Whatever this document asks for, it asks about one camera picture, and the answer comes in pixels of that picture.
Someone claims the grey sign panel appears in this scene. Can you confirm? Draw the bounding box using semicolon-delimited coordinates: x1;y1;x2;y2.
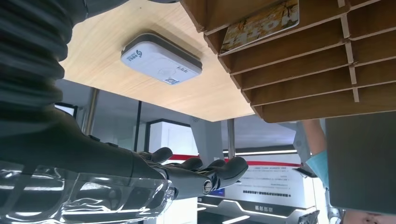
189;117;225;166

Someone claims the grey white card reader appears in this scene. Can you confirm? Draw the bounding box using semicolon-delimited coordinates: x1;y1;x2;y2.
120;31;203;86

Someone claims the person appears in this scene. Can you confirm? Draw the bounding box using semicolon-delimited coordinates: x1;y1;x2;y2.
292;119;396;224

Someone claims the grey laptop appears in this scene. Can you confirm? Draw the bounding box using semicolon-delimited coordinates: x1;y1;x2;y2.
325;111;396;216

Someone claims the white display kiosk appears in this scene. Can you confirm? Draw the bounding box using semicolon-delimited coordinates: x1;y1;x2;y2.
168;153;321;224

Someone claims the black framed screen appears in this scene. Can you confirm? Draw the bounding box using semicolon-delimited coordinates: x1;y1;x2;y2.
54;102;78;119

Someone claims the chrome pillar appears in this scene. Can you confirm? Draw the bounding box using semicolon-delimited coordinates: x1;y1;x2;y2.
81;87;100;136

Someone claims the chrome stanchion post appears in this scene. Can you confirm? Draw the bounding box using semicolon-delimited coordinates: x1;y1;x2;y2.
226;119;236;158

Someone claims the brown wooden card organizer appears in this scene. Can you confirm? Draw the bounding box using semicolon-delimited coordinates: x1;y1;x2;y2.
179;0;396;124

